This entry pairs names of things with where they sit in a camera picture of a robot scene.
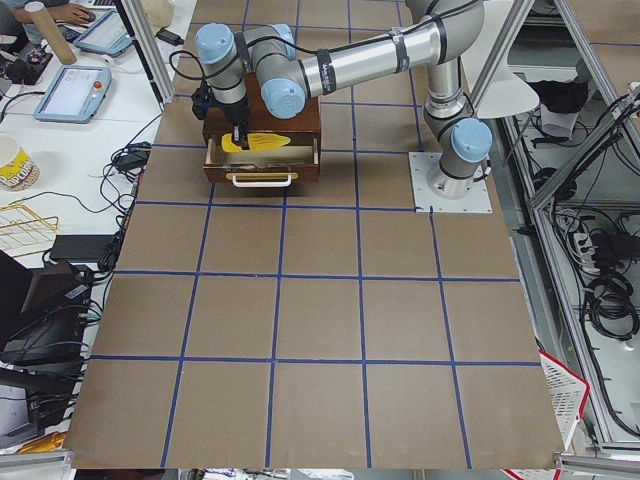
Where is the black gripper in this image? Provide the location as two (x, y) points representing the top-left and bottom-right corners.
(218, 97), (250, 150)

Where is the yellow corn cob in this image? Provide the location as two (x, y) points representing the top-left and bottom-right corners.
(221, 133), (291, 153)

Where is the wooden drawer with white handle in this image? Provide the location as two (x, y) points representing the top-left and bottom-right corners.
(203, 133), (321, 188)

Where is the dark wooden drawer box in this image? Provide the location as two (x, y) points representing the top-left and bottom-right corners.
(201, 71), (322, 185)

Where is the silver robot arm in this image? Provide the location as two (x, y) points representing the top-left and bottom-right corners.
(192, 1), (493, 199)

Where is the person's hand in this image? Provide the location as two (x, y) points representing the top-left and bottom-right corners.
(56, 3), (94, 25)

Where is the black power adapter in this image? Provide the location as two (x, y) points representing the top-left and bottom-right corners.
(112, 147), (151, 172)

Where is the blue teach pendant far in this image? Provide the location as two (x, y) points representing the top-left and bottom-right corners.
(73, 10), (132, 57)

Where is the blue teach pendant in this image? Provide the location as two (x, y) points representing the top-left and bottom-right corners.
(33, 66), (112, 124)
(73, 10), (132, 57)

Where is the blue teach pendant near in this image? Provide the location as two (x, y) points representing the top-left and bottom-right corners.
(33, 66), (112, 124)

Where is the yellow paper popcorn cup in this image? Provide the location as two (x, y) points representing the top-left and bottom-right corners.
(1, 134), (40, 191)

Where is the cardboard tube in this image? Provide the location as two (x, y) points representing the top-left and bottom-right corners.
(24, 1), (77, 65)

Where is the black electronics box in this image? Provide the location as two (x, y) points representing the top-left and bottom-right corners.
(1, 253), (94, 366)

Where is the white lamp shade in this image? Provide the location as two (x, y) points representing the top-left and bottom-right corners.
(477, 57), (539, 119)

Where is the white red plastic basket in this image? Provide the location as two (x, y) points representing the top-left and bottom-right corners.
(539, 350), (590, 451)

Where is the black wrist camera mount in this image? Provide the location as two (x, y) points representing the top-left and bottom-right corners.
(191, 83), (210, 121)

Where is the aluminium frame post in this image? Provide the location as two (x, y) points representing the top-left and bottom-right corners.
(115, 0), (175, 104)

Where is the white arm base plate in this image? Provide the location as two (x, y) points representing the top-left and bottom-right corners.
(409, 152), (492, 214)

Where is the gold wire rack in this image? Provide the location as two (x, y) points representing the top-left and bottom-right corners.
(0, 203), (59, 257)

